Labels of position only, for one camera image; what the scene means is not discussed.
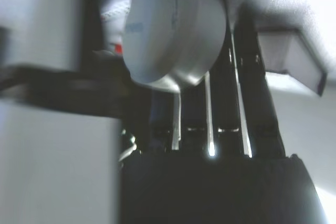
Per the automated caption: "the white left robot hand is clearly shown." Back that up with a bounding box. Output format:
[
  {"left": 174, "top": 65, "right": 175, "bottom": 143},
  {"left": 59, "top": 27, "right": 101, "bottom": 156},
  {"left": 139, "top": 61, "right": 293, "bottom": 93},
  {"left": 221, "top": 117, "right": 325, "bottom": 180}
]
[{"left": 0, "top": 0, "right": 329, "bottom": 224}]

